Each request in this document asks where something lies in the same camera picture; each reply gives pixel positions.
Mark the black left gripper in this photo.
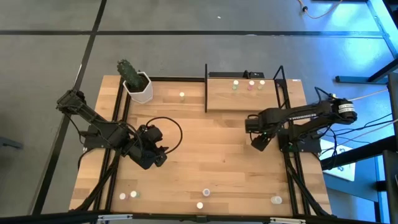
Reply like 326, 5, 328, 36
129, 141, 169, 170

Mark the long black bar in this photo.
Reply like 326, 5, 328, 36
208, 71, 266, 79

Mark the white hexagonal plant pot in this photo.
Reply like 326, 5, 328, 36
123, 71, 154, 104

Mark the dark green cactus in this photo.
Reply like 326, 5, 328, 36
117, 59, 141, 88

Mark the white paper sign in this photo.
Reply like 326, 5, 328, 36
319, 139, 357, 182

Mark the grey floor object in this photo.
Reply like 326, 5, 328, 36
0, 136, 24, 150

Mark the black right wrist camera housing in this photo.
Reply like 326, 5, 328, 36
251, 135, 272, 152

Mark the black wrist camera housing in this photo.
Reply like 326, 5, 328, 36
251, 135, 272, 152
145, 124, 164, 142

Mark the black left wrist camera housing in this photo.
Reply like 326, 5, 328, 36
145, 124, 164, 142

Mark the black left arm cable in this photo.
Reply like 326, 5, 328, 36
144, 116, 183, 155

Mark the wooden shelf with black frame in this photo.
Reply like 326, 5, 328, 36
204, 63, 287, 113

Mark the black frame rail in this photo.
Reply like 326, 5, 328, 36
92, 76, 125, 212
105, 91, 132, 212
281, 78, 312, 216
274, 78, 297, 216

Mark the silver aluminium bracket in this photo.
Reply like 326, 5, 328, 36
96, 213, 134, 223
269, 217, 307, 224

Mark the black diagonal frame brace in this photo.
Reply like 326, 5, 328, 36
75, 165, 118, 212
285, 161, 331, 217

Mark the blue desk frame beam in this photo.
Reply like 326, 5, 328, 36
335, 75, 389, 84
366, 0, 398, 60

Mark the black desk frame beam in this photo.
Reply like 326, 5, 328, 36
320, 135, 398, 171
368, 57, 398, 83

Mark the yellow extension cable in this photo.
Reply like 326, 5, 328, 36
351, 88, 389, 102

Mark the orange floor cable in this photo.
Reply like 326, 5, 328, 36
297, 0, 345, 19

